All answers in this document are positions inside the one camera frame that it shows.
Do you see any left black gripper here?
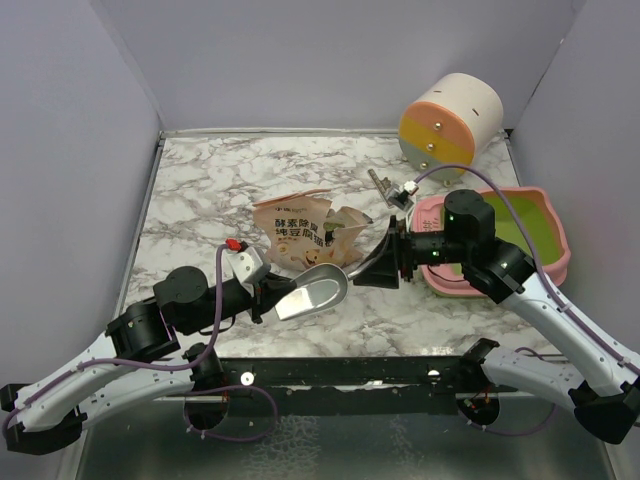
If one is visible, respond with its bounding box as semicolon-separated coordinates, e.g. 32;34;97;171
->
183;271;299;336

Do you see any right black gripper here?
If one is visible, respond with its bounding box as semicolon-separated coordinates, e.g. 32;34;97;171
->
354;216;470;288

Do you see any grey metal litter scoop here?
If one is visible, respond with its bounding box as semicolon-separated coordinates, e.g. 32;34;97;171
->
274;237;388;321

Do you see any pink cat litter bag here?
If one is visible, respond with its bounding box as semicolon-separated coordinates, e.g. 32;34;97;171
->
253;189;373;271

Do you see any metal bag sealing clip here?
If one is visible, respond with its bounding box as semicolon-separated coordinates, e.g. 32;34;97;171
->
367;169;391;202

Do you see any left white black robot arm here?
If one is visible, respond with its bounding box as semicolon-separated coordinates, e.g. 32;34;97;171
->
1;266;296;455

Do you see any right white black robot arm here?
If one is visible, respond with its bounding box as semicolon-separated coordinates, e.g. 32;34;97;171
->
350;189;639;445

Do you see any pink green litter box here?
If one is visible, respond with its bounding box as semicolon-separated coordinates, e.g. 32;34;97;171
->
411;187;571;298

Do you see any round pastel drawer cabinet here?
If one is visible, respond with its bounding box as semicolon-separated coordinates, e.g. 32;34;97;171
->
398;73;504;172

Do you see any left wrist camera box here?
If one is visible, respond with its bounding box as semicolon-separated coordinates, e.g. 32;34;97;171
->
224;238;271;293

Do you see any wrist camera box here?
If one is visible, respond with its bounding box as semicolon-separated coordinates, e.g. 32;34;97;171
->
385;181;418;212
224;238;271;293

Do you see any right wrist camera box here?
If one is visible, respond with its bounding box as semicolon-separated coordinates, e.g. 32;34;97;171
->
385;181;418;212

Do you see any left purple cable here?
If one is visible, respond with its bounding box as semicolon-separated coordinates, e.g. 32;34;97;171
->
0;244;281;441

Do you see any purple cable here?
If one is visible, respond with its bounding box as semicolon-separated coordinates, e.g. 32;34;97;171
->
0;244;281;441
414;163;640;374

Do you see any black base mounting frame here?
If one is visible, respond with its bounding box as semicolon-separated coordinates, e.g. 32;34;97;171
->
184;353;500;436

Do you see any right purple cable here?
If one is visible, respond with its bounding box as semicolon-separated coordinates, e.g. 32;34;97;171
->
414;163;640;374

